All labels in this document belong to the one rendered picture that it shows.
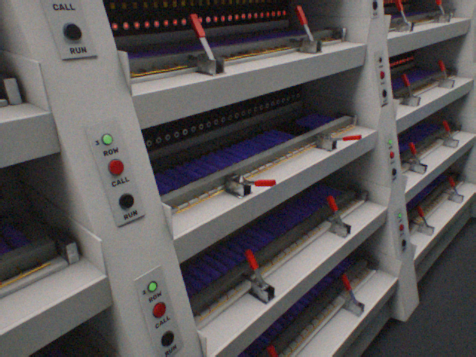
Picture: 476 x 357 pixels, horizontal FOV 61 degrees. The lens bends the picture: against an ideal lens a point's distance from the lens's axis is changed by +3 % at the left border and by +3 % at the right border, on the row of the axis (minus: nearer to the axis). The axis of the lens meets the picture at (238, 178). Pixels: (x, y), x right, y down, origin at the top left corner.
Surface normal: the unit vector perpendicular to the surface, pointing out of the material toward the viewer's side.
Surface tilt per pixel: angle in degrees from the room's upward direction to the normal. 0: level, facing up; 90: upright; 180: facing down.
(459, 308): 0
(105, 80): 90
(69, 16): 90
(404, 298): 90
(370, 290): 18
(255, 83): 108
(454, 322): 0
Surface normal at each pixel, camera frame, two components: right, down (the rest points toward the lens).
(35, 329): 0.73, 0.31
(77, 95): 0.69, 0.03
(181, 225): 0.00, -0.89
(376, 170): -0.68, 0.32
